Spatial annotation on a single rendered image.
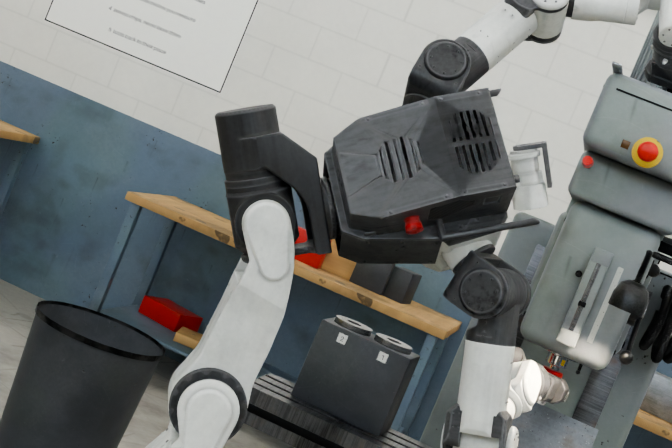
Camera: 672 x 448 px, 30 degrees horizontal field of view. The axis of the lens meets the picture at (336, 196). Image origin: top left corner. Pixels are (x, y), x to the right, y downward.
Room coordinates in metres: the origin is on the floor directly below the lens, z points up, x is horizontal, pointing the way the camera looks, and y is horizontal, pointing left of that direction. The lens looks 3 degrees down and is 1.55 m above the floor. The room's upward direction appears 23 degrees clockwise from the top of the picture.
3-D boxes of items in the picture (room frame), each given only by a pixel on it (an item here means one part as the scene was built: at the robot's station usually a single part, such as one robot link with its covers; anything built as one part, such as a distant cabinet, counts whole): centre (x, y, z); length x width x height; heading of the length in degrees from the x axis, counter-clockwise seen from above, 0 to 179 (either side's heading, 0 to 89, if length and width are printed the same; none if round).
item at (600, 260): (2.60, -0.56, 1.45); 0.04 x 0.04 x 0.21; 79
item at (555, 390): (2.63, -0.53, 1.23); 0.13 x 0.12 x 0.10; 60
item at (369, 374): (2.81, -0.20, 1.08); 0.22 x 0.12 x 0.20; 76
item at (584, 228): (2.71, -0.58, 1.47); 0.21 x 0.19 x 0.32; 79
